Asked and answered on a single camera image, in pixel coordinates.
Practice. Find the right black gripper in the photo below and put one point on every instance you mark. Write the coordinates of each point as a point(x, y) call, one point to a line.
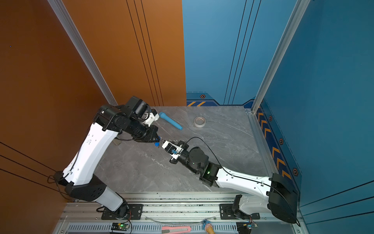
point(185, 145)

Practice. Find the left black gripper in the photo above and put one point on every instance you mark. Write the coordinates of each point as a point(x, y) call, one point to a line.
point(151, 137)

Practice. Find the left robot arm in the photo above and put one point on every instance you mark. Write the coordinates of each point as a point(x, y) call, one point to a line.
point(135, 118)

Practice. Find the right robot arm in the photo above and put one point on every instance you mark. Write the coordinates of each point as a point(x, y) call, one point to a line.
point(258, 194)

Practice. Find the blue toy microphone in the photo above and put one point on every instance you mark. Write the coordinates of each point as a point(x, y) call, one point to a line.
point(170, 120)

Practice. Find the small brown jar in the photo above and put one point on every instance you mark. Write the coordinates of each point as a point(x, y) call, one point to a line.
point(117, 142)

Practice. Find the masking tape roll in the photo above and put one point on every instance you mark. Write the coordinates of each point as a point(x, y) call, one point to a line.
point(199, 122)

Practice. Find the pink utility knife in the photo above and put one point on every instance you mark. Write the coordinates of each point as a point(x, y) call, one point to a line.
point(176, 230)

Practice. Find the toy ice cream cone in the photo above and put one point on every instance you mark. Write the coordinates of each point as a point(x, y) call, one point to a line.
point(207, 226)

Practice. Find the right circuit board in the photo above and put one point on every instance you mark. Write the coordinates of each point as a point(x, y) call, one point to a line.
point(245, 227)

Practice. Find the circuit board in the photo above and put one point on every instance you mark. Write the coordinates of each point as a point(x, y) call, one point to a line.
point(121, 228)
point(245, 227)

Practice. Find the left circuit board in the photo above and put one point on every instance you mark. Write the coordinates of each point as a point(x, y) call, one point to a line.
point(121, 228)

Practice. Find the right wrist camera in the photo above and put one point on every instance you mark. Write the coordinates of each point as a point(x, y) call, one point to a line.
point(173, 149)

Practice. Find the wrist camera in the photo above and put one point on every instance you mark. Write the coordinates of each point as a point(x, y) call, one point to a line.
point(151, 117)
point(173, 149)

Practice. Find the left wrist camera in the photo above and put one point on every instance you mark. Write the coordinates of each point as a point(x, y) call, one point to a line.
point(151, 117)

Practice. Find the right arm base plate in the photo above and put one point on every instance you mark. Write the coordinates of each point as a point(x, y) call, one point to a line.
point(227, 211)

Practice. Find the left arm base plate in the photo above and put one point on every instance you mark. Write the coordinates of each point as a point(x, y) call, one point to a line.
point(131, 212)

